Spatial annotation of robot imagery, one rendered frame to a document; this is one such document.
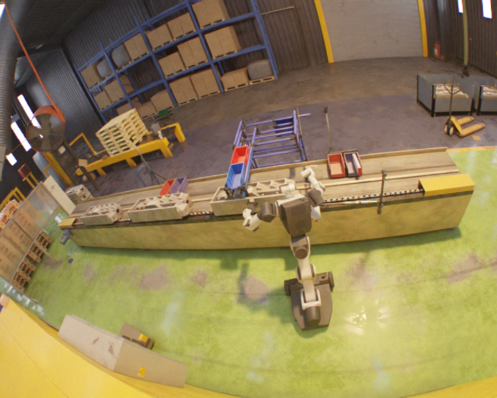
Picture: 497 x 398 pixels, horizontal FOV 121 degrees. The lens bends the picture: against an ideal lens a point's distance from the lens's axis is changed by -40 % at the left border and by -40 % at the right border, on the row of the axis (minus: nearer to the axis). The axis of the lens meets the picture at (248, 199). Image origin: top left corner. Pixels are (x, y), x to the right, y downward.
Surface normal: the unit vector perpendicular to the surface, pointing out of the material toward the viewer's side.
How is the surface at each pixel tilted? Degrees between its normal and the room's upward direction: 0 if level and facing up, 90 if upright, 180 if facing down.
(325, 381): 0
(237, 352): 0
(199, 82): 90
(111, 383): 0
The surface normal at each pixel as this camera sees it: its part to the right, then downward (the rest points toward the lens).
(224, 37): -0.16, 0.70
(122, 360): 0.94, -0.11
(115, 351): -0.30, -0.71
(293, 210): 0.11, 0.23
